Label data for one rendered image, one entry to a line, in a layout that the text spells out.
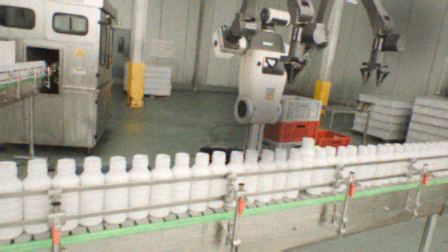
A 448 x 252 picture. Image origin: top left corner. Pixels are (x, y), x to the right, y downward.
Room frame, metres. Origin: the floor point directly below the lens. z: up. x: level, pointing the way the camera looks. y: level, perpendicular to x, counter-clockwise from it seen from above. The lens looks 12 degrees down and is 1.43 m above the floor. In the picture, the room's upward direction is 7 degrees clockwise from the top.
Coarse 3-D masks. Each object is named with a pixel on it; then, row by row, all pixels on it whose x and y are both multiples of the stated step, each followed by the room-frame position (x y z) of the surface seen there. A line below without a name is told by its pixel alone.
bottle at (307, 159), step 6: (306, 138) 1.13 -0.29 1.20; (312, 138) 1.12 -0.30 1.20; (306, 144) 1.10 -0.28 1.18; (312, 144) 1.11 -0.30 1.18; (306, 150) 1.10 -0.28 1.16; (312, 150) 1.10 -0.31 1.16; (306, 156) 1.09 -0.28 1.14; (312, 156) 1.09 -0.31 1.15; (306, 162) 1.09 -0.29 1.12; (312, 162) 1.10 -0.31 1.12; (306, 174) 1.09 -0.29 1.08; (300, 180) 1.09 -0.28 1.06; (306, 180) 1.08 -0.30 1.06
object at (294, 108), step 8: (288, 96) 3.87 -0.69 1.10; (296, 96) 3.93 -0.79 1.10; (288, 104) 3.31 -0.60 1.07; (296, 104) 3.39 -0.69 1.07; (304, 104) 3.82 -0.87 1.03; (312, 104) 3.55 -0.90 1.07; (320, 104) 3.62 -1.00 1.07; (288, 112) 3.32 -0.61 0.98; (296, 112) 3.40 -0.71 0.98; (304, 112) 3.48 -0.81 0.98; (312, 112) 3.56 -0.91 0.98; (320, 112) 3.63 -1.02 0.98; (280, 120) 3.29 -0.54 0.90; (288, 120) 3.33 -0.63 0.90; (296, 120) 3.40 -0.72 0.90; (304, 120) 3.48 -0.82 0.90; (312, 120) 3.57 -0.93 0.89
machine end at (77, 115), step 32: (0, 0) 3.89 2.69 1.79; (32, 0) 3.97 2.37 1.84; (64, 0) 4.01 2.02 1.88; (96, 0) 4.09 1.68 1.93; (0, 32) 3.89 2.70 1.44; (32, 32) 3.97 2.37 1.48; (64, 32) 4.04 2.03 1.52; (96, 32) 4.14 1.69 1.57; (64, 64) 4.05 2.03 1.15; (96, 64) 4.16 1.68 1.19; (64, 96) 4.05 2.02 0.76; (96, 96) 4.17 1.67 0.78; (0, 128) 3.89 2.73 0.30; (64, 128) 4.05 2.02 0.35; (96, 128) 4.21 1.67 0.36
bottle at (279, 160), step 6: (276, 150) 1.05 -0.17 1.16; (282, 150) 1.07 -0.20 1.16; (276, 156) 1.04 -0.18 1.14; (282, 156) 1.04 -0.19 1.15; (276, 162) 1.04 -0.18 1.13; (282, 162) 1.04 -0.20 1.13; (276, 168) 1.03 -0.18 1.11; (282, 168) 1.03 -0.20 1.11; (276, 174) 1.03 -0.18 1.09; (282, 174) 1.03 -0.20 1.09; (276, 180) 1.03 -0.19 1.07; (282, 180) 1.03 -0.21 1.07; (276, 186) 1.03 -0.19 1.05; (282, 186) 1.03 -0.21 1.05; (282, 192) 1.04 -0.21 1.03; (276, 198) 1.03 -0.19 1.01
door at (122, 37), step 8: (120, 32) 12.38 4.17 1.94; (128, 32) 12.52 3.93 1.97; (120, 40) 12.38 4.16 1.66; (128, 40) 12.53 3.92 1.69; (120, 48) 12.39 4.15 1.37; (128, 48) 12.54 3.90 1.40; (120, 56) 12.40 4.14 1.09; (128, 56) 12.54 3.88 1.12; (120, 64) 12.41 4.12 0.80; (112, 72) 12.27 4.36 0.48; (120, 72) 12.41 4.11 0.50; (120, 80) 12.42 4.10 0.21
